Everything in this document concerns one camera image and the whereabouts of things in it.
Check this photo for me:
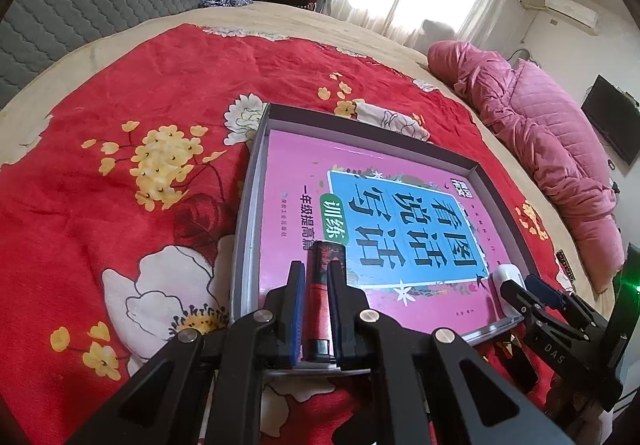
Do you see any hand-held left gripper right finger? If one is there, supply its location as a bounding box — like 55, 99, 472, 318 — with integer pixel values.
327, 262, 546, 445

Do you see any dark patterned strap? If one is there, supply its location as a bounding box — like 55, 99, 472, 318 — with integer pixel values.
554, 249, 577, 282

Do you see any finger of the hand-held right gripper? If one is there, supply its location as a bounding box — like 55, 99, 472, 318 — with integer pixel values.
524, 273, 568, 311
499, 279, 543, 326

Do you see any pink quilt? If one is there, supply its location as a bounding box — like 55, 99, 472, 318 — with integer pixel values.
426, 39, 628, 296

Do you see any red floral blanket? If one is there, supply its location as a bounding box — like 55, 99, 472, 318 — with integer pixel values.
0, 22, 616, 445

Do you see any grey cardboard box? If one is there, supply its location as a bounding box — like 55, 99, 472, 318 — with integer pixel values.
229, 102, 543, 378

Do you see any beige bedsheet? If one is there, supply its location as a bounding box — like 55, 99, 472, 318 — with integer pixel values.
0, 2, 621, 306

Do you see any blue patterned cloth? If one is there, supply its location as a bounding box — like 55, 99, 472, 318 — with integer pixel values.
197, 0, 256, 10

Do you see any white earbud case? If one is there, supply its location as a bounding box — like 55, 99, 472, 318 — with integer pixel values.
487, 264, 528, 318

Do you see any pink book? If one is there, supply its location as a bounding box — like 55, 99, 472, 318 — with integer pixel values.
257, 128, 526, 341

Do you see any red and black lighter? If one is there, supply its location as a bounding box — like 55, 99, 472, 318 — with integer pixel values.
303, 241, 348, 362

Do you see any black television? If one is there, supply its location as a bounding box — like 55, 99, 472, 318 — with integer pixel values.
580, 74, 640, 166

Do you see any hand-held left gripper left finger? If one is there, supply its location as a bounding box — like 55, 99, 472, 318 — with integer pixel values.
112, 261, 307, 445

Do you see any white air conditioner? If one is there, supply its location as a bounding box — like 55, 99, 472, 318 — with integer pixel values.
544, 0, 600, 37

